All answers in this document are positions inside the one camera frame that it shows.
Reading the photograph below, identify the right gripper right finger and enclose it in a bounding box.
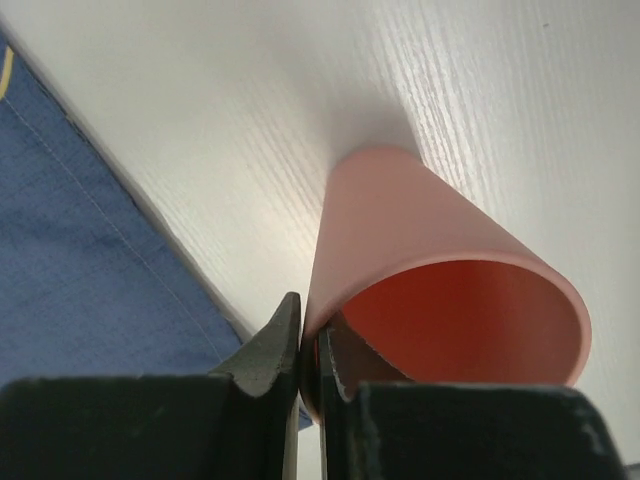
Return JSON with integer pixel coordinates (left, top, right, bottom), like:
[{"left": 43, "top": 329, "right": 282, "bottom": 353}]
[{"left": 317, "top": 316, "right": 625, "bottom": 479}]

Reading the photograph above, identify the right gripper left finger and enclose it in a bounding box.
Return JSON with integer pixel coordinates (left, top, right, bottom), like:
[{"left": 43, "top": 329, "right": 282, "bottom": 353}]
[{"left": 1, "top": 292, "right": 301, "bottom": 479}]

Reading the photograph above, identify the pink plastic cup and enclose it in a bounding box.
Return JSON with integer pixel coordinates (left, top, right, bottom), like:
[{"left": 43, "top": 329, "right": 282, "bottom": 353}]
[{"left": 301, "top": 146, "right": 592, "bottom": 420}]

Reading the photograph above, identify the blue cloth placemat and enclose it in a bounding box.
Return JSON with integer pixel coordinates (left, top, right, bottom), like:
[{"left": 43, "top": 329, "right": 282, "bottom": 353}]
[{"left": 0, "top": 29, "right": 246, "bottom": 377}]

